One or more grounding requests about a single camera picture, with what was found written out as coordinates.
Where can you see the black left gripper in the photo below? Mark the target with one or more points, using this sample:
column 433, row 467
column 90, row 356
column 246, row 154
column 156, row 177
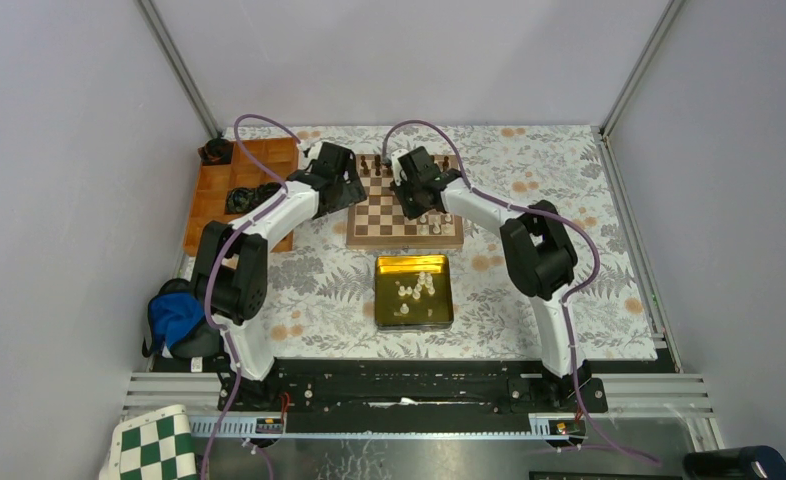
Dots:
column 350, row 192

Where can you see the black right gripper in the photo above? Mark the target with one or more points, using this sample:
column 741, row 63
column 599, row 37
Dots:
column 398, row 189

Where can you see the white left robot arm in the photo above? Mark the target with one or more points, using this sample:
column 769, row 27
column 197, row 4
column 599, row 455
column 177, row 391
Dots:
column 230, row 275

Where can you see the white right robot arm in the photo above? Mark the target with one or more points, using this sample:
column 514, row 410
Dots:
column 539, row 256

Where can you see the green white chess mat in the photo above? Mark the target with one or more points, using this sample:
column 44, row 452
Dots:
column 156, row 445

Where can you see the wooden compartment tray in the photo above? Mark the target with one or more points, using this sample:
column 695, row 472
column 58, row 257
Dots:
column 230, row 185

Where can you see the blue yellow rolled tie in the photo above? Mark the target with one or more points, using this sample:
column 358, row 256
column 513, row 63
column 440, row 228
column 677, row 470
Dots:
column 241, row 200

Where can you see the gold metal tin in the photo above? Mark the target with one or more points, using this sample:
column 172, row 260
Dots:
column 436, row 313

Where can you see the dark floral rolled tie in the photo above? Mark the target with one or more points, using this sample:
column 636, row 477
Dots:
column 216, row 152

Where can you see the floral patterned table mat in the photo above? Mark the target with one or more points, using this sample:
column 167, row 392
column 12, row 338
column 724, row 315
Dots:
column 320, row 301

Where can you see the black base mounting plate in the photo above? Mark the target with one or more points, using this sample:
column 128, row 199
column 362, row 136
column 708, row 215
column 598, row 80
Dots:
column 409, row 396

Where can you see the blue black cloth bag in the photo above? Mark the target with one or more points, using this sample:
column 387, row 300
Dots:
column 177, row 326

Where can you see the black cylinder bottle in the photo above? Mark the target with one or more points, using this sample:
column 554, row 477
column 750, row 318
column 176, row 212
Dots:
column 750, row 462

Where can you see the aluminium frame rail left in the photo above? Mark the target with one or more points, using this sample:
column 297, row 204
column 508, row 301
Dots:
column 155, row 23

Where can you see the aluminium frame rail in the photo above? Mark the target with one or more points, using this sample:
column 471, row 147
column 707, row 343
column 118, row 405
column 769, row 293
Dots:
column 669, row 359
column 155, row 23

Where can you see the aluminium frame rail right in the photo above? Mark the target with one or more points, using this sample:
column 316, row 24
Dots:
column 669, row 359

